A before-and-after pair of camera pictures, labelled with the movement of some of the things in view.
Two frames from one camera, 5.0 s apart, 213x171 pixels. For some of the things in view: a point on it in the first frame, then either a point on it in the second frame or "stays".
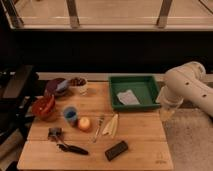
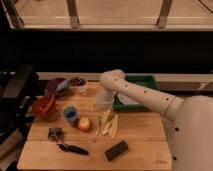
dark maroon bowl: (57, 87) stays
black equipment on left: (17, 95) stays
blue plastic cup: (71, 114) stays
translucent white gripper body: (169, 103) -> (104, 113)
